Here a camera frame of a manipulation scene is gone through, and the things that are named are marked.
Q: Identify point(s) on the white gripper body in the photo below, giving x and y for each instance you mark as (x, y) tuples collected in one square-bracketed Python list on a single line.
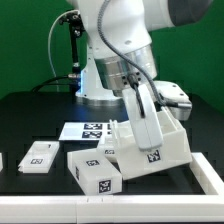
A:
[(143, 119)]

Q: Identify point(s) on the white cabinet door panel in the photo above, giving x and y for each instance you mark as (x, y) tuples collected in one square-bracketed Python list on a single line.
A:
[(39, 157)]

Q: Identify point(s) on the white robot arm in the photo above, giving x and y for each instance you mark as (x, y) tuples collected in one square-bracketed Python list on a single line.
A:
[(118, 33)]

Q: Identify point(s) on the white rectangular cabinet box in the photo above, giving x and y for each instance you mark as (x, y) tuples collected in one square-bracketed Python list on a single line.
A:
[(94, 173)]

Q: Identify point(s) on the white flat marker sheet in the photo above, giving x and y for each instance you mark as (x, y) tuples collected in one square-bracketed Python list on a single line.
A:
[(84, 131)]

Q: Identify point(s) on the white part at left edge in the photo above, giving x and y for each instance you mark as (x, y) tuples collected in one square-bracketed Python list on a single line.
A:
[(1, 162)]

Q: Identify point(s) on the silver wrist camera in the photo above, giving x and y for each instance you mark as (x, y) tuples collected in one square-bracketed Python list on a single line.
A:
[(173, 93)]

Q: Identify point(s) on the white table border frame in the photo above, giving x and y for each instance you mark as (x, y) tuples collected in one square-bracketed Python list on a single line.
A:
[(208, 207)]

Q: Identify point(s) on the black camera stand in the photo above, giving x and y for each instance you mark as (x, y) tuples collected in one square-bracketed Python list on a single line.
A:
[(76, 29)]

